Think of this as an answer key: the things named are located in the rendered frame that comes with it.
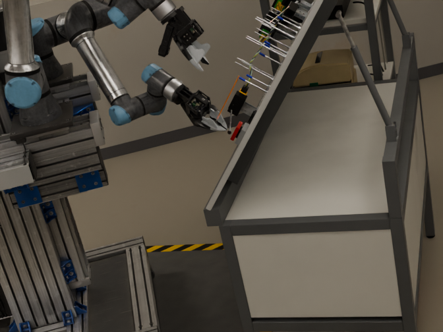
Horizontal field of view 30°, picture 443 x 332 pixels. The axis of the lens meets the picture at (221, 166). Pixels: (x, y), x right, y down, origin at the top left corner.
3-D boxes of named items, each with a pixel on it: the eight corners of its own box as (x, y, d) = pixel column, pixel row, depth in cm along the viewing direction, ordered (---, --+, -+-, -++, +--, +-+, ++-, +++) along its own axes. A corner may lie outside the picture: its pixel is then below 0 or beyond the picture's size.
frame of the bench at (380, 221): (261, 408, 308) (218, 226, 274) (310, 238, 409) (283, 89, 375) (426, 413, 290) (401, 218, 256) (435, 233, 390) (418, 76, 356)
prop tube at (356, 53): (387, 136, 260) (348, 50, 250) (388, 132, 262) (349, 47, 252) (397, 132, 259) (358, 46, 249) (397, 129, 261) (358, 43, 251)
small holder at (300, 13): (314, 1, 288) (295, -9, 288) (306, 16, 282) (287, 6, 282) (309, 10, 291) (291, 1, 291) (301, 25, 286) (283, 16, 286)
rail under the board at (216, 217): (206, 226, 276) (202, 209, 273) (274, 89, 376) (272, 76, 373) (222, 226, 274) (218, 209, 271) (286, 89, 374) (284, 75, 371)
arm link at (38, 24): (19, 56, 339) (9, 25, 333) (48, 45, 345) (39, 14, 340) (31, 60, 330) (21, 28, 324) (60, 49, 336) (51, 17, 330)
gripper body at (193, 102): (197, 113, 278) (171, 94, 282) (199, 125, 286) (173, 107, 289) (211, 98, 280) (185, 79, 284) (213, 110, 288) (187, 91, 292)
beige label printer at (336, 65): (291, 107, 390) (284, 68, 382) (296, 89, 409) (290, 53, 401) (355, 100, 383) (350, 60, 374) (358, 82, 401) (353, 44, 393)
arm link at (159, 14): (148, 14, 268) (155, 8, 276) (157, 25, 269) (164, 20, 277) (165, 0, 265) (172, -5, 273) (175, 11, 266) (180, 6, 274)
